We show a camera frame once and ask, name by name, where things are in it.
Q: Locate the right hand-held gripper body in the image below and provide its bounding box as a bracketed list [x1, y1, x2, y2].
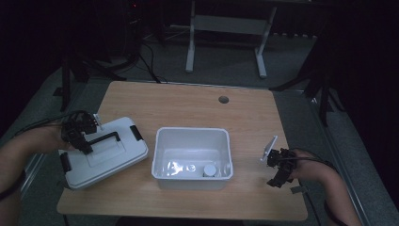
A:
[260, 135, 297, 180]

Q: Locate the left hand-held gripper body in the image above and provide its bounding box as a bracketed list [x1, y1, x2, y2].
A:
[60, 109, 104, 146]

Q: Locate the white lid with black handle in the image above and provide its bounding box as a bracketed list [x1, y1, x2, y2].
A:
[58, 116, 150, 191]

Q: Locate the small white-capped bottle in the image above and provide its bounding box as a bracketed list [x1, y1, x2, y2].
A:
[202, 163, 218, 179]

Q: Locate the white plastic storage box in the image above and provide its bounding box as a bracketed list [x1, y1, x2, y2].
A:
[151, 126, 234, 191]

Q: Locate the person's right hand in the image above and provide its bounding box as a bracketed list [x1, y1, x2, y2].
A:
[288, 149, 318, 184]

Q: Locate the person's left hand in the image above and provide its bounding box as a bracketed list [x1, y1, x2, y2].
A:
[46, 123, 75, 153]

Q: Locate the black tripod stand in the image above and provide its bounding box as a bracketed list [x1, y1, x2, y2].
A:
[269, 40, 346, 127]
[53, 55, 140, 113]

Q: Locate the white metal stand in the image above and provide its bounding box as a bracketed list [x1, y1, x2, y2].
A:
[184, 0, 278, 80]

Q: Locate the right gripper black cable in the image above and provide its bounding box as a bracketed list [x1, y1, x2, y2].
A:
[276, 147, 342, 174]

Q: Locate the metal floor rail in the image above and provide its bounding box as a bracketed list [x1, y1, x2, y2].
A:
[0, 82, 88, 218]
[305, 90, 373, 226]

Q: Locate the black floor cable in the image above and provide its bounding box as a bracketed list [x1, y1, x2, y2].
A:
[137, 42, 169, 85]

